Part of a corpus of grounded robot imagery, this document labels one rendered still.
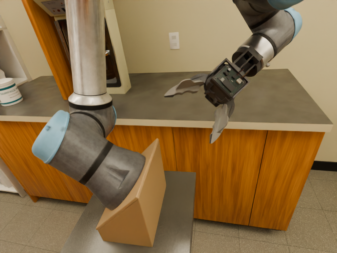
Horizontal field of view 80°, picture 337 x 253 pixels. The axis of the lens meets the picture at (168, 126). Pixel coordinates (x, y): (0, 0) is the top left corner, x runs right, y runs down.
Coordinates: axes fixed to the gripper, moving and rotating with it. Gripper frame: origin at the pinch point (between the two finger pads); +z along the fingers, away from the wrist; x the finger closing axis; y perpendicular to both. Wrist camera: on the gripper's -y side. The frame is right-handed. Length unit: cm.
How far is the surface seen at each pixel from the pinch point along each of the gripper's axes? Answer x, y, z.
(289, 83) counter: 25, -64, -74
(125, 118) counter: -23, -57, 9
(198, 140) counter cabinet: 11, -57, -10
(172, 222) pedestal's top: 16.7, -10.7, 19.5
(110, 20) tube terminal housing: -68, -57, -22
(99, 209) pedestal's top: 0.9, -17.3, 33.2
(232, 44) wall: -17, -83, -79
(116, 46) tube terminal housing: -60, -66, -16
